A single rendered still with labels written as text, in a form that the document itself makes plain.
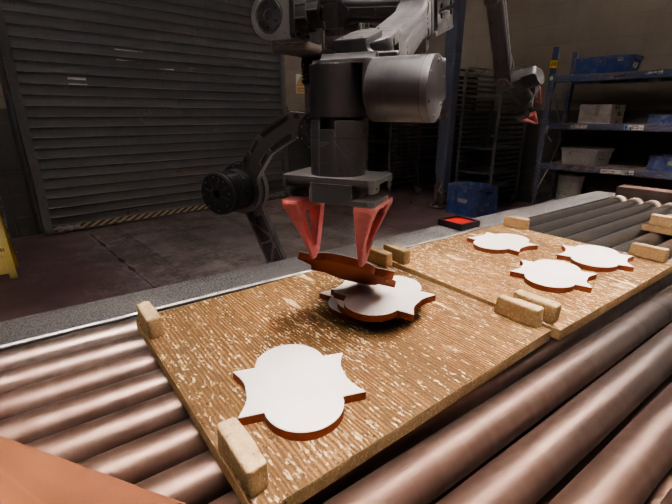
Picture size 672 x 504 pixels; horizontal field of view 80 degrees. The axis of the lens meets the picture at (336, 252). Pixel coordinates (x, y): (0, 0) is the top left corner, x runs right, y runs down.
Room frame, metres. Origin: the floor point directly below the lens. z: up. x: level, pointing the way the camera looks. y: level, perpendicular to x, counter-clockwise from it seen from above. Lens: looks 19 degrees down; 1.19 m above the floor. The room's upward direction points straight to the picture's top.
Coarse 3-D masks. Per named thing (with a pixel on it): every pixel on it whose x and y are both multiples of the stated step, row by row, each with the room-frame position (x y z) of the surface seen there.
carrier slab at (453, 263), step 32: (416, 256) 0.72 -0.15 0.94; (448, 256) 0.72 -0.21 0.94; (480, 256) 0.72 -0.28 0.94; (512, 256) 0.72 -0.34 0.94; (544, 256) 0.72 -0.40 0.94; (448, 288) 0.59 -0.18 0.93; (480, 288) 0.57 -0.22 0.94; (512, 288) 0.57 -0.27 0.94; (608, 288) 0.57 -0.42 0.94; (640, 288) 0.60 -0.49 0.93; (576, 320) 0.47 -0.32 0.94
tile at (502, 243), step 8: (488, 232) 0.86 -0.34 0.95; (472, 240) 0.81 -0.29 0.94; (480, 240) 0.80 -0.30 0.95; (488, 240) 0.80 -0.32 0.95; (496, 240) 0.80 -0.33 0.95; (504, 240) 0.80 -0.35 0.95; (512, 240) 0.80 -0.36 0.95; (520, 240) 0.80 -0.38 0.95; (528, 240) 0.80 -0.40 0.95; (480, 248) 0.76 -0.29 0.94; (488, 248) 0.74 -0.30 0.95; (496, 248) 0.74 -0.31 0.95; (504, 248) 0.74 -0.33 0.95; (512, 248) 0.74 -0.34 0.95; (520, 248) 0.75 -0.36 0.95; (528, 248) 0.76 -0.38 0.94; (536, 248) 0.77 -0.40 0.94
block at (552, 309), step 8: (520, 296) 0.50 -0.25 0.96; (528, 296) 0.49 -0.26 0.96; (536, 296) 0.49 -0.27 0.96; (536, 304) 0.48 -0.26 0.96; (544, 304) 0.47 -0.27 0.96; (552, 304) 0.46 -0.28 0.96; (560, 304) 0.47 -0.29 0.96; (544, 312) 0.47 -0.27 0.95; (552, 312) 0.46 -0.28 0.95; (544, 320) 0.47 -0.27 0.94; (552, 320) 0.46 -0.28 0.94
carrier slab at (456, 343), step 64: (192, 320) 0.47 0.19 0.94; (256, 320) 0.47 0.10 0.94; (320, 320) 0.47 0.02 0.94; (448, 320) 0.47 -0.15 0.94; (512, 320) 0.47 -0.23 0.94; (192, 384) 0.34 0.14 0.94; (384, 384) 0.34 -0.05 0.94; (448, 384) 0.34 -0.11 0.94; (320, 448) 0.26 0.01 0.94; (384, 448) 0.27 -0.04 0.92
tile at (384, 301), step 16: (352, 288) 0.51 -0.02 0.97; (368, 288) 0.51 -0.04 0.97; (384, 288) 0.51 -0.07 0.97; (400, 288) 0.51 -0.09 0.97; (416, 288) 0.51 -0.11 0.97; (352, 304) 0.46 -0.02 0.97; (368, 304) 0.46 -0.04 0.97; (384, 304) 0.46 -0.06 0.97; (400, 304) 0.46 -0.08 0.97; (416, 304) 0.46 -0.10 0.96; (368, 320) 0.43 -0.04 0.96; (384, 320) 0.43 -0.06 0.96
